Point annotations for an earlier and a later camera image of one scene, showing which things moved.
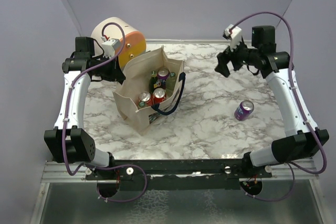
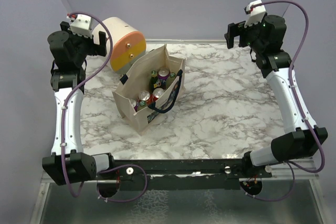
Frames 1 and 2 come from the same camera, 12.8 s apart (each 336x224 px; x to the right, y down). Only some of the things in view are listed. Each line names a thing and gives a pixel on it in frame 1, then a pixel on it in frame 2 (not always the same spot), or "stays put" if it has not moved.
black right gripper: x=223 y=58 to x=237 y=29
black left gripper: x=116 y=73 to x=100 y=49
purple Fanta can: x=163 y=74 stays put
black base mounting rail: x=157 y=174 stays put
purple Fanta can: x=243 y=110 to x=134 y=104
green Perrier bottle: x=153 y=81 stays put
